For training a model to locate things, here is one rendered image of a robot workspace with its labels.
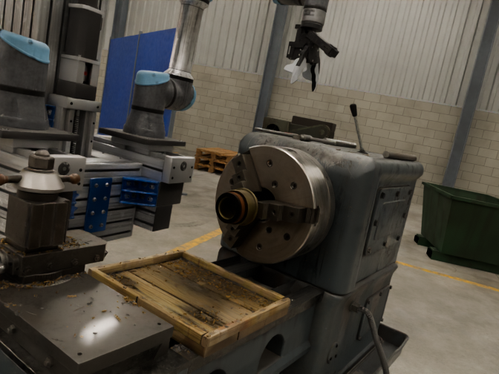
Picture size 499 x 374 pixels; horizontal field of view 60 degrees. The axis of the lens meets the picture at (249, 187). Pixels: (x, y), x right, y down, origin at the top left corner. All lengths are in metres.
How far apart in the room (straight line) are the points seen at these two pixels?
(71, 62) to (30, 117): 0.31
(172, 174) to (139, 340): 0.91
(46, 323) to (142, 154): 0.96
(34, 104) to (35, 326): 0.71
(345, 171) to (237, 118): 10.85
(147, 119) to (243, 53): 10.73
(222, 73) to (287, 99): 2.00
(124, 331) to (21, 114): 0.72
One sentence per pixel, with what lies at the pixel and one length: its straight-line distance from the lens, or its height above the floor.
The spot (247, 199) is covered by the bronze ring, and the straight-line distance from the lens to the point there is 1.03.
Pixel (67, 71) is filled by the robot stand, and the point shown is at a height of 1.33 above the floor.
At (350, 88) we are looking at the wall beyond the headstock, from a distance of 11.33.
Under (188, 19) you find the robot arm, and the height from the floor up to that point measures 1.60.
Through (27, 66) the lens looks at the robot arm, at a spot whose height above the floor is 1.32.
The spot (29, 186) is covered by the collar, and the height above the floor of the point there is 1.13.
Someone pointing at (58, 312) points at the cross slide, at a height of 0.97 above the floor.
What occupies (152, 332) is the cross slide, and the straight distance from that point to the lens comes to 0.68.
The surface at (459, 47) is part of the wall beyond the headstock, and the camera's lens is 11.51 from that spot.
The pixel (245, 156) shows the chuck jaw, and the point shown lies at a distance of 1.14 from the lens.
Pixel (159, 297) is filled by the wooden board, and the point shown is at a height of 0.89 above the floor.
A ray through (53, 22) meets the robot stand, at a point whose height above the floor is 1.46.
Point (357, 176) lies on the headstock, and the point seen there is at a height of 1.20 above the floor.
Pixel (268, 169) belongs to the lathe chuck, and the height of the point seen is 1.18.
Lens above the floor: 1.30
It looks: 9 degrees down
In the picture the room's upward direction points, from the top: 11 degrees clockwise
